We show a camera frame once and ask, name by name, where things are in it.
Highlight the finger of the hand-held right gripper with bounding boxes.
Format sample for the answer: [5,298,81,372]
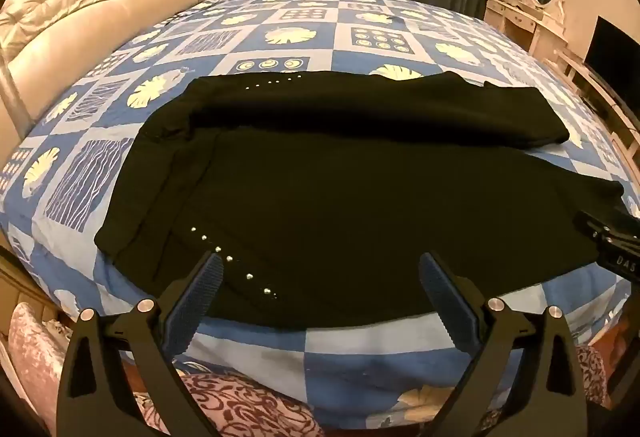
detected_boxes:
[572,210,640,240]

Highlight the white television stand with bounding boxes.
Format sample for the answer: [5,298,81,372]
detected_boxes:
[554,50,640,148]

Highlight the black pants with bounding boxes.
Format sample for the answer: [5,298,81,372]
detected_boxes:
[94,71,626,330]

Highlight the pink floral cushion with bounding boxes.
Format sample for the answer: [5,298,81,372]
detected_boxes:
[6,301,72,420]

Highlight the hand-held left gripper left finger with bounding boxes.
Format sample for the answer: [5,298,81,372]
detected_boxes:
[56,252,224,437]

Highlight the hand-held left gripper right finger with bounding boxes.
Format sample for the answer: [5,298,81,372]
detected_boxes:
[419,252,585,437]

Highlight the blue patterned bed sheet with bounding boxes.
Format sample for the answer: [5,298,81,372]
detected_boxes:
[0,0,640,430]

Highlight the white dressing table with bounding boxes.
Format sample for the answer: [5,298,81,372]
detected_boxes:
[484,0,568,50]

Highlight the person's patterned pink pajama pants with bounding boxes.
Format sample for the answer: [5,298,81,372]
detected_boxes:
[125,344,613,437]

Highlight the white tufted bed headboard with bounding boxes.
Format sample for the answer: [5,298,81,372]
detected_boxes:
[0,0,221,143]

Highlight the black television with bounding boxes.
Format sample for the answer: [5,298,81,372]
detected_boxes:
[584,16,640,105]

